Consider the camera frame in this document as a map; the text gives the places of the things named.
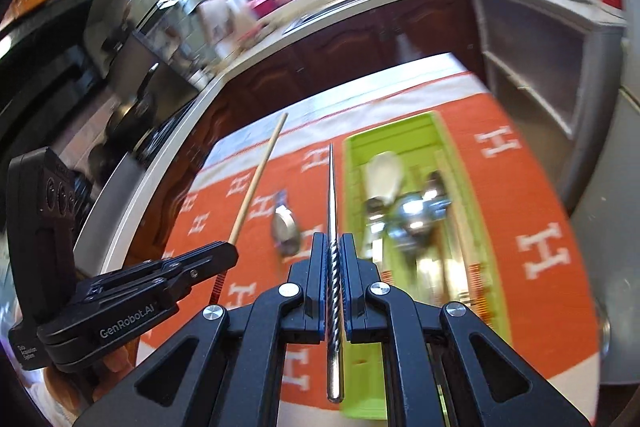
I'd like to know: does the striped-end wooden chopstick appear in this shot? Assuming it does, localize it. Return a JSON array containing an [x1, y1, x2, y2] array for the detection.
[[435, 152, 496, 325], [211, 113, 290, 309]]

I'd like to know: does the white shelf unit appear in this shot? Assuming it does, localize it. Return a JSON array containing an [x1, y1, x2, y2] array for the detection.
[[462, 0, 628, 138]]

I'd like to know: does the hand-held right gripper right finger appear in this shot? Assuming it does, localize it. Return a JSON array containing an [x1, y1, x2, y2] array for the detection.
[[340, 233, 591, 427]]

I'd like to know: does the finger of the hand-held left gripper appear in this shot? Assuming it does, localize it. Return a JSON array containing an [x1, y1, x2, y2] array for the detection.
[[79, 240, 237, 292], [95, 248, 240, 308]]

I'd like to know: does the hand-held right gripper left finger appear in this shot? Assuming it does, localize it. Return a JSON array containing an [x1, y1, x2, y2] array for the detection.
[[74, 232, 333, 427]]

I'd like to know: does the kitchen sink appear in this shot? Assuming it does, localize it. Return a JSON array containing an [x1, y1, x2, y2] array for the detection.
[[284, 1, 363, 36]]

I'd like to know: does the large metal spoon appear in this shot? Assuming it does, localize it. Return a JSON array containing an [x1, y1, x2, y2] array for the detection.
[[271, 191, 303, 259]]

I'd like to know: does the green plastic tray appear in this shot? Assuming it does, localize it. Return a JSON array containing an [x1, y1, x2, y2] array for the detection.
[[341, 111, 512, 422]]

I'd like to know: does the stainless steel stove panel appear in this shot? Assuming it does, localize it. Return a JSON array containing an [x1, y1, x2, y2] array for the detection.
[[75, 142, 151, 258]]

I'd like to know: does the twisted metal chopstick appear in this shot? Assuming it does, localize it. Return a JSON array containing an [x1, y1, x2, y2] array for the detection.
[[325, 143, 347, 404]]

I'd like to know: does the small metal spoon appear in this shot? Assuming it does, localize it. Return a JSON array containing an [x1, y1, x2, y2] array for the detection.
[[422, 171, 451, 204]]

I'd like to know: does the black range hood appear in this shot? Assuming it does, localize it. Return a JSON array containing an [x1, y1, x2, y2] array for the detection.
[[0, 0, 118, 158]]

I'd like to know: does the black frying pan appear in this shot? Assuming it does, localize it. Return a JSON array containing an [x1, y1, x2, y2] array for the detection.
[[106, 63, 162, 148]]

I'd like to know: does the orange patterned tablecloth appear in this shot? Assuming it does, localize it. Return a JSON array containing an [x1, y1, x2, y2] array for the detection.
[[135, 72, 601, 408]]

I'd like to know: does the white ceramic spoon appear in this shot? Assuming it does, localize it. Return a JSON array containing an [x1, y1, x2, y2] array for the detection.
[[362, 150, 405, 210]]

